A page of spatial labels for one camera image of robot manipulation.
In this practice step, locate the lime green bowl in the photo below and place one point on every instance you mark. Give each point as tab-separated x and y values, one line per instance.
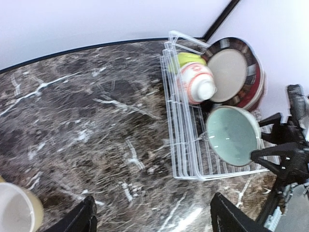
182	59

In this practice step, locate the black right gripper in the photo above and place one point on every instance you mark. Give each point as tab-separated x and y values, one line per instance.
290	158

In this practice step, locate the light teal ceramic bowl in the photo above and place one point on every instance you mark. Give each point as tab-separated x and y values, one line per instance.
233	133

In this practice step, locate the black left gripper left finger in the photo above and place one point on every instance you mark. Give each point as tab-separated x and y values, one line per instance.
82	218

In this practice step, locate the white wire dish rack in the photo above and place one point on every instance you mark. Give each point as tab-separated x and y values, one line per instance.
191	154

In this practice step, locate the dark red plate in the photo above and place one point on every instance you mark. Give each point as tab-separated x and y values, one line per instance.
252	100

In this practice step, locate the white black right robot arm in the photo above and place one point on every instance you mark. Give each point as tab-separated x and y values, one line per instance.
277	201

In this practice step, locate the white red patterned bowl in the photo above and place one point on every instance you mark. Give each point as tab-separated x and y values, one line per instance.
195	81

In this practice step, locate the black right frame post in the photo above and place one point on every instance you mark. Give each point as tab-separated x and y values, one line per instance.
220	19

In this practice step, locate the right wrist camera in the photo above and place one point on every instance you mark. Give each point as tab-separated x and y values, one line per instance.
299	108

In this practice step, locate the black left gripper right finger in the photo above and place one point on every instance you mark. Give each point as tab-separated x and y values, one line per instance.
226	217

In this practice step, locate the cream patterned ceramic mug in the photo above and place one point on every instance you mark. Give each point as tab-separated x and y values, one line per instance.
20	209

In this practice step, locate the black striped rim plate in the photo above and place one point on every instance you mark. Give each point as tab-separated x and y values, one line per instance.
233	66

